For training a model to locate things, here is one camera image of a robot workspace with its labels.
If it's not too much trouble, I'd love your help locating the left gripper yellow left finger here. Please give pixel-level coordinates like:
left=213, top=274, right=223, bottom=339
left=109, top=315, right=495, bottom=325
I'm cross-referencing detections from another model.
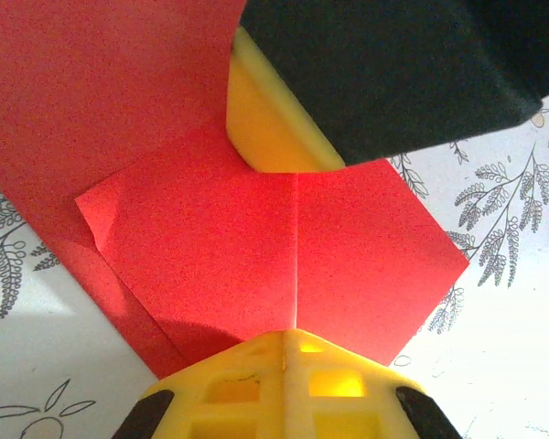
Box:
left=112, top=328, right=287, bottom=439

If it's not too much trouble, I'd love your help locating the red paper sheet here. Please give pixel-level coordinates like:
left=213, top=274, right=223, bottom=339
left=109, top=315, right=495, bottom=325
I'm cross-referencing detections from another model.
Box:
left=0, top=0, right=471, bottom=380

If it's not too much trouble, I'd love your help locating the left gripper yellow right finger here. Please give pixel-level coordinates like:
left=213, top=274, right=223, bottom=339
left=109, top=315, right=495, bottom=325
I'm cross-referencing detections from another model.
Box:
left=283, top=327, right=462, bottom=439

